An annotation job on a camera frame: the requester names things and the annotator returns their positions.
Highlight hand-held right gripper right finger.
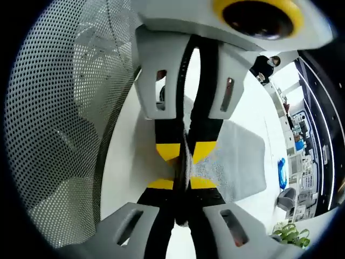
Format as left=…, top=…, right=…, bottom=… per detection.
left=188, top=176, right=273, bottom=259

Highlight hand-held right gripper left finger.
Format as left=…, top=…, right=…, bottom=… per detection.
left=94, top=178, right=177, bottom=259

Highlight grey towel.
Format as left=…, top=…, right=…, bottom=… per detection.
left=172, top=118, right=267, bottom=229

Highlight grey curved headset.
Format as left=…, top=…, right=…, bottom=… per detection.
left=277, top=187, right=298, bottom=210

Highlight blue packet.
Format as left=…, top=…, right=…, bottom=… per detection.
left=277, top=158, right=289, bottom=190

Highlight green potted plant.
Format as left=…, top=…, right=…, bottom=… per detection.
left=271, top=222, right=311, bottom=248

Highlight grey perforated mesh chair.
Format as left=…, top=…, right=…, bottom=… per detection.
left=4, top=0, right=141, bottom=249

